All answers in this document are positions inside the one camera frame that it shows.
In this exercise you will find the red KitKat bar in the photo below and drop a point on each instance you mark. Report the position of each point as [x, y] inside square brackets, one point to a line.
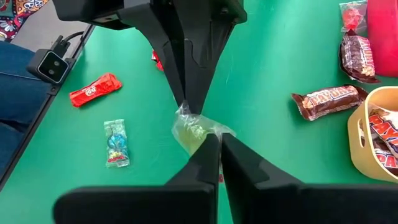
[157, 62]
[94, 90]

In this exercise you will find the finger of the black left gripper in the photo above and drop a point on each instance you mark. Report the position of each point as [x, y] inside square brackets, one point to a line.
[208, 37]
[140, 12]

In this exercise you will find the colourful patterned fabric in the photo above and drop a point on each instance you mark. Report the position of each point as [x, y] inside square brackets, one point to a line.
[25, 9]

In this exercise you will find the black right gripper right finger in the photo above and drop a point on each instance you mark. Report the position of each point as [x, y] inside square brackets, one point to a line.
[295, 205]

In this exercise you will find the clear red candy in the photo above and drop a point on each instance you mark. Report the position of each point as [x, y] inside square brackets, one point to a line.
[353, 15]

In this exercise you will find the clear green candy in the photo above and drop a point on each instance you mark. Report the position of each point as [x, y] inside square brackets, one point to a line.
[192, 130]

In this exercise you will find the clear blue candy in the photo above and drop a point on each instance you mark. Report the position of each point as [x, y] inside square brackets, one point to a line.
[116, 143]

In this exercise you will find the brown PayDay bar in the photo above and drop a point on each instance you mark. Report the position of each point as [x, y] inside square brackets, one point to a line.
[388, 161]
[357, 59]
[329, 101]

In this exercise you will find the person's leg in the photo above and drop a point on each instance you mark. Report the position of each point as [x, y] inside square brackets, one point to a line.
[15, 93]

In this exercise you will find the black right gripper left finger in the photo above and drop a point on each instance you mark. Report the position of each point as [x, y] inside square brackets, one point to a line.
[140, 205]

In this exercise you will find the red plastic bin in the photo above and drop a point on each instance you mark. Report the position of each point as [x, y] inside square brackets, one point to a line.
[384, 37]

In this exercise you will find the black metal table frame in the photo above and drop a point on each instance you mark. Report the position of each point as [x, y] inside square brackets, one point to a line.
[32, 124]

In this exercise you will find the black table-level camera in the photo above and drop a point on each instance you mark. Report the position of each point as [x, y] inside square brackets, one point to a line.
[51, 67]

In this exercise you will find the white PayDay bar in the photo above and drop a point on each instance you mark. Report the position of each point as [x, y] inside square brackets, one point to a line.
[384, 129]

